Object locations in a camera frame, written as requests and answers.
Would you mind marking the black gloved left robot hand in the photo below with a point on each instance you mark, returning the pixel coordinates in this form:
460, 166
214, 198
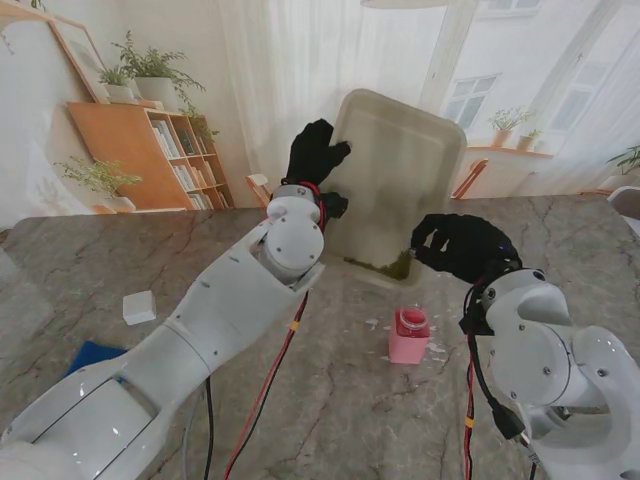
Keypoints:
310, 155

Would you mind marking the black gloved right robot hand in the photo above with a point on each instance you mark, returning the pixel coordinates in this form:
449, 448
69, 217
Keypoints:
465, 245

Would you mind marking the cream baking tray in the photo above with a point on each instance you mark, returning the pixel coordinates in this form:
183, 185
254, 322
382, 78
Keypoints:
395, 175

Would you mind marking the pink square jar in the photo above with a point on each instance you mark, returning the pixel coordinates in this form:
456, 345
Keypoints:
406, 345

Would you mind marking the white square jar cap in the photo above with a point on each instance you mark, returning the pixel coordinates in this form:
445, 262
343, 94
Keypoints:
139, 307

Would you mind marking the blue plastic scraper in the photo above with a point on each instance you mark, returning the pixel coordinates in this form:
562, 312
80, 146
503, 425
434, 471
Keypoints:
90, 355

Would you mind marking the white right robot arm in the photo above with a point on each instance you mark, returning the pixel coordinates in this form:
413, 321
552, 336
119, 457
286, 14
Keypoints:
540, 350

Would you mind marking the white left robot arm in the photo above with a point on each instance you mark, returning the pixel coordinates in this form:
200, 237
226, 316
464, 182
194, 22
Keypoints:
225, 310

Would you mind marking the green bean heap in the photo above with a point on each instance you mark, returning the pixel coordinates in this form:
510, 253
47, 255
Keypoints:
400, 267
360, 262

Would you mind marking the printed room scene backdrop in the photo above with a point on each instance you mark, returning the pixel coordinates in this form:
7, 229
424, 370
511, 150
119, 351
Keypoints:
200, 75

